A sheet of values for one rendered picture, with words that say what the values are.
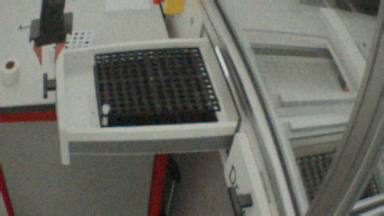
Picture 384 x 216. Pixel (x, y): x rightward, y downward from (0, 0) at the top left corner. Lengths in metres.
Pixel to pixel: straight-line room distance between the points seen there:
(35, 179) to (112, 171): 0.26
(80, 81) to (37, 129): 0.23
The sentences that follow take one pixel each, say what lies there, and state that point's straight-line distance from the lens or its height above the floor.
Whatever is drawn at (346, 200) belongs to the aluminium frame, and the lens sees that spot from 0.78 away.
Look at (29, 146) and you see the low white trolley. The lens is 1.55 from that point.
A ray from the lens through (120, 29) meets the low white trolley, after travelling 1.62.
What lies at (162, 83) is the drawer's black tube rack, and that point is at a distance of 1.26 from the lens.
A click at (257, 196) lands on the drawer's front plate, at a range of 1.07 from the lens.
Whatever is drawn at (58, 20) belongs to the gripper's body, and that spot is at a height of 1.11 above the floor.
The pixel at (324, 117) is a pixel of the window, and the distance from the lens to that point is 0.88.
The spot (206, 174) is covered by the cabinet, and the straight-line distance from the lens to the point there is 1.47.
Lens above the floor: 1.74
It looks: 43 degrees down
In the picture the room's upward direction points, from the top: 12 degrees clockwise
